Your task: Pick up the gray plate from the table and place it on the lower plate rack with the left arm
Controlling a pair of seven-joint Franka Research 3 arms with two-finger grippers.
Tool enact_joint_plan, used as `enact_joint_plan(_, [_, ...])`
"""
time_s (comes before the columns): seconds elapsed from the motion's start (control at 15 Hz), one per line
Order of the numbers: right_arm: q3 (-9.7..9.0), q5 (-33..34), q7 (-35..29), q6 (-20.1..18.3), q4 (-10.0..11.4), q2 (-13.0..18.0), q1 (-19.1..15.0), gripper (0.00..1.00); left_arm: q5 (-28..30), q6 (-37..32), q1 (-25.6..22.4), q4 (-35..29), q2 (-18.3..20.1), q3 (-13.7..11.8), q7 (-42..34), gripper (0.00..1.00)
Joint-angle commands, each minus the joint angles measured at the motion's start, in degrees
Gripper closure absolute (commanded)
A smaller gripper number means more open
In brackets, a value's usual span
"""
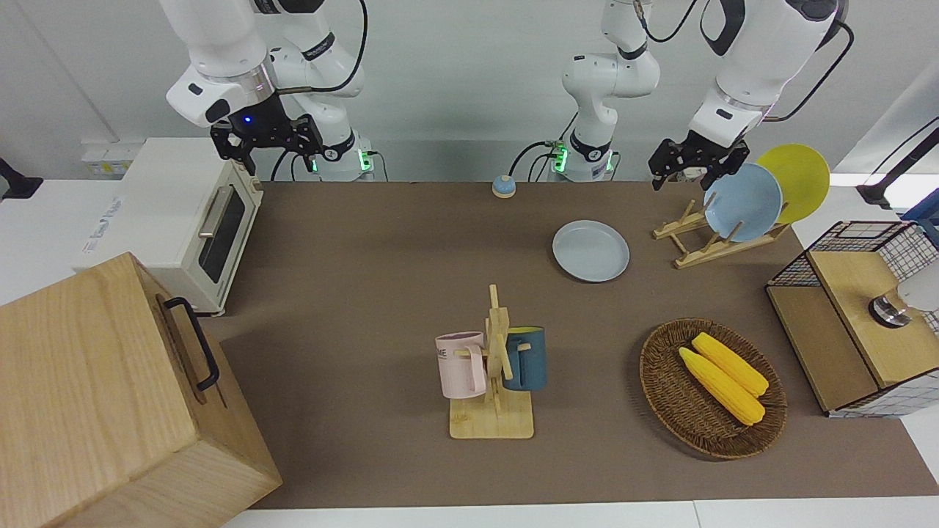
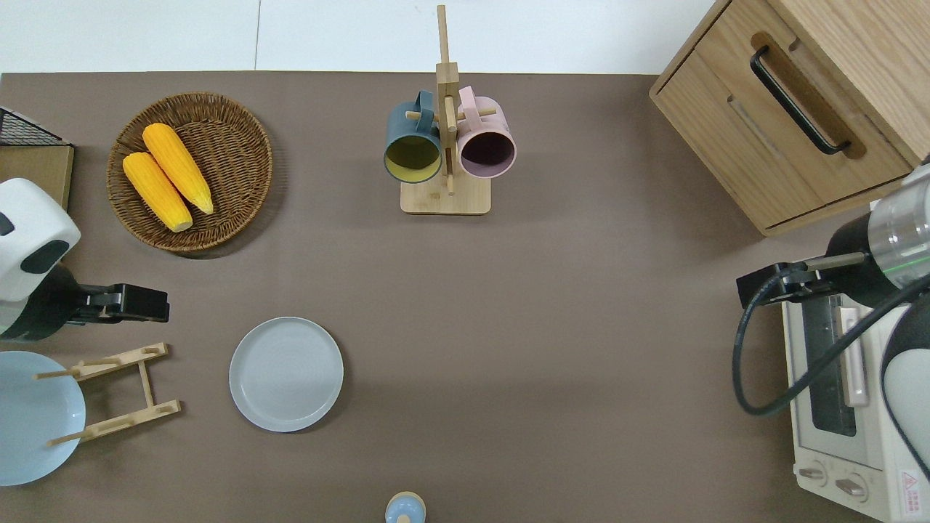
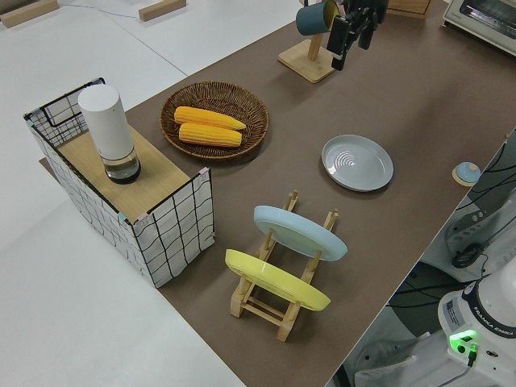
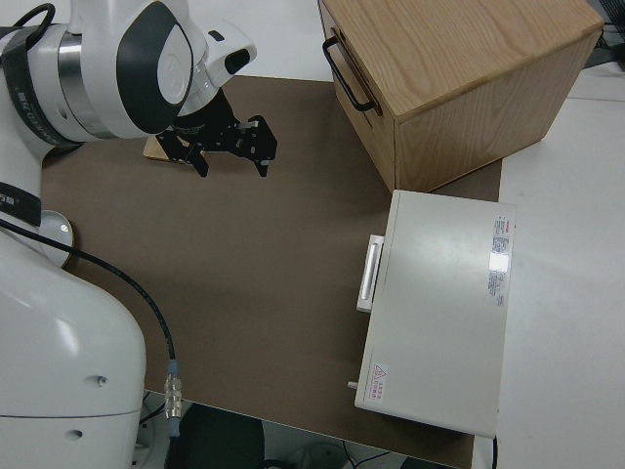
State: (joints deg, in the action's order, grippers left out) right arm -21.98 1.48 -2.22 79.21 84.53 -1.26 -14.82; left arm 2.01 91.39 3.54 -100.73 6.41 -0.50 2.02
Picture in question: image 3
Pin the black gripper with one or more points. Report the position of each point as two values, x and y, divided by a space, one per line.
369 7

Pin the gray ceramic plate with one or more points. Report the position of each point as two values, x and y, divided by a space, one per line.
356 163

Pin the light blue plate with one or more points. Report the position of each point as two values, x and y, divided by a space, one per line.
298 231

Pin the yellow plate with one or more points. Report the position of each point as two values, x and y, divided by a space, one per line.
274 278

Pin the wooden plate rack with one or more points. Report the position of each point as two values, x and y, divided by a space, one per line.
264 312

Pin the pink mug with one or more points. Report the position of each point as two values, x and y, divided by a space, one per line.
342 6

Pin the large wooden box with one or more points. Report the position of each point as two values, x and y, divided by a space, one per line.
407 7

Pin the teal mug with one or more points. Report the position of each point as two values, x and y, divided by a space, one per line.
312 18

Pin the wooden mug tree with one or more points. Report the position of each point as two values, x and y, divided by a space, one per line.
310 64

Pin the brown table mat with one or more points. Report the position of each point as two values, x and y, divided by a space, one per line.
403 105

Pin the white toaster oven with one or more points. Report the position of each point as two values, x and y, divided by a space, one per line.
479 24

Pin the brown wicker basket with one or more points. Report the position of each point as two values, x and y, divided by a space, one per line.
250 109

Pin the blue bell wooden base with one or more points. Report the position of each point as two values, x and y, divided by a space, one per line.
465 172

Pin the yellow corn cob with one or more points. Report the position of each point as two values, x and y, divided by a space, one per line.
209 117
209 135

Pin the wooden block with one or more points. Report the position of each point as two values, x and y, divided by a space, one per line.
28 13
161 9

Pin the pink basket clip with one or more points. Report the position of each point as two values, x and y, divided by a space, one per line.
143 219
204 173

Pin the wooden shelf board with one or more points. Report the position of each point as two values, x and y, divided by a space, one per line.
149 173

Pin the white cylinder bottle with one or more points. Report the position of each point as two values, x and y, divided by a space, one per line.
106 125

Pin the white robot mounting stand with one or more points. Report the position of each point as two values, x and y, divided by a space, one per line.
403 350

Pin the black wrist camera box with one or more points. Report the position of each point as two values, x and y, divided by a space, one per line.
338 38

